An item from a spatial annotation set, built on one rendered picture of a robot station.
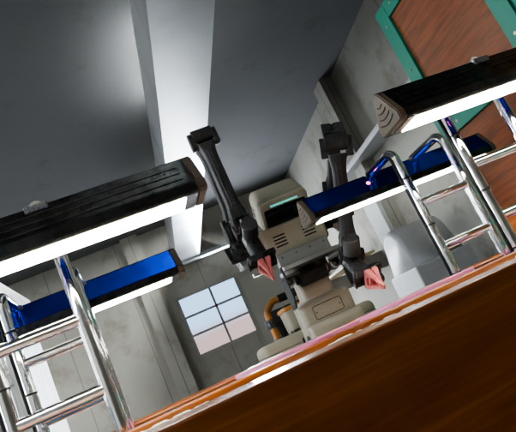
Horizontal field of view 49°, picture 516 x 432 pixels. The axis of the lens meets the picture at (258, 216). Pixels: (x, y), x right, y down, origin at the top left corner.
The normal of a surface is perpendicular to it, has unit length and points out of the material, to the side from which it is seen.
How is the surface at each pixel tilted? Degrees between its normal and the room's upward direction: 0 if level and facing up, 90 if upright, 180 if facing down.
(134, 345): 90
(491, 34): 90
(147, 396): 90
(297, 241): 98
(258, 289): 90
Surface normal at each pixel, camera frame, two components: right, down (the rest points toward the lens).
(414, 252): -0.03, -0.55
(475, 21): -0.90, 0.34
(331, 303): 0.17, -0.16
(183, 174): -0.07, -0.74
